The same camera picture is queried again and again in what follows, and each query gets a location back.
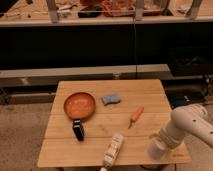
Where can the wooden folding table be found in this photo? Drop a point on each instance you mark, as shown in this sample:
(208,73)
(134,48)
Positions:
(61,149)

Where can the orange toy carrot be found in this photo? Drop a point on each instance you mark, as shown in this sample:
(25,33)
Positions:
(135,115)

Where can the cluttered back shelf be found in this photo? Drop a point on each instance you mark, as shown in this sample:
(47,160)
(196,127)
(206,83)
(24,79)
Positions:
(21,13)

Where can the orange frying pan black handle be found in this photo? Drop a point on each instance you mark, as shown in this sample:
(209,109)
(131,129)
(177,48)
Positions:
(78,106)

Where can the long grey bench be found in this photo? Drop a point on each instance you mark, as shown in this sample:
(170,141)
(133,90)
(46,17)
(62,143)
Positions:
(27,86)

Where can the white ceramic cup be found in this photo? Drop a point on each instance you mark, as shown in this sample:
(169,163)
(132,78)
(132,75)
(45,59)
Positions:
(156,150)

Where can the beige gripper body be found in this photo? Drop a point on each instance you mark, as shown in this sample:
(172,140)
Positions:
(171,144)

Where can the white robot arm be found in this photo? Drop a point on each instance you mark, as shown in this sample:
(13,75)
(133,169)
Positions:
(188,119)

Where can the white squeeze bottle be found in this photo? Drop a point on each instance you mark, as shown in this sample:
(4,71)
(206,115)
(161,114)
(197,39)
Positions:
(112,152)

